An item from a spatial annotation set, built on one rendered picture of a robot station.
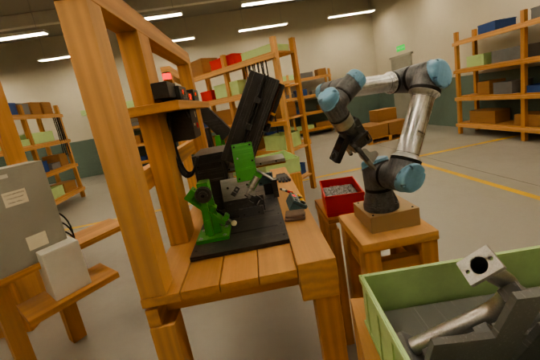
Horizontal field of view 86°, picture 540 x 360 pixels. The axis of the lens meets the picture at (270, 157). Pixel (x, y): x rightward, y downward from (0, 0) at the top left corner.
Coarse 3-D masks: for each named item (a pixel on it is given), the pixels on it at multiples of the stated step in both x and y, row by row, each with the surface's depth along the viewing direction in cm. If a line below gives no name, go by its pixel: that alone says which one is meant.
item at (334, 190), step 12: (324, 180) 185; (336, 180) 184; (348, 180) 183; (324, 192) 177; (336, 192) 168; (348, 192) 165; (360, 192) 153; (324, 204) 171; (336, 204) 156; (348, 204) 156
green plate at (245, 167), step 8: (240, 144) 159; (248, 144) 159; (232, 152) 159; (240, 152) 159; (248, 152) 159; (240, 160) 158; (248, 160) 158; (240, 168) 158; (248, 168) 158; (240, 176) 158; (248, 176) 158
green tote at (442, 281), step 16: (512, 256) 79; (528, 256) 79; (384, 272) 80; (400, 272) 79; (416, 272) 79; (432, 272) 80; (448, 272) 80; (512, 272) 80; (528, 272) 80; (368, 288) 74; (384, 288) 80; (400, 288) 80; (416, 288) 80; (432, 288) 80; (448, 288) 81; (464, 288) 81; (480, 288) 81; (496, 288) 81; (368, 304) 76; (384, 304) 81; (400, 304) 81; (416, 304) 81; (368, 320) 78; (384, 320) 64; (384, 336) 66; (384, 352) 69; (400, 352) 56
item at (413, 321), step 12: (528, 288) 80; (456, 300) 80; (468, 300) 80; (480, 300) 79; (384, 312) 81; (396, 312) 80; (408, 312) 79; (420, 312) 78; (432, 312) 78; (444, 312) 77; (456, 312) 76; (396, 324) 76; (408, 324) 75; (420, 324) 75; (432, 324) 74
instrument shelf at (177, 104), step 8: (152, 104) 117; (160, 104) 117; (168, 104) 118; (176, 104) 118; (184, 104) 128; (192, 104) 145; (200, 104) 169; (208, 104) 201; (136, 112) 117; (144, 112) 117; (152, 112) 118; (160, 112) 119
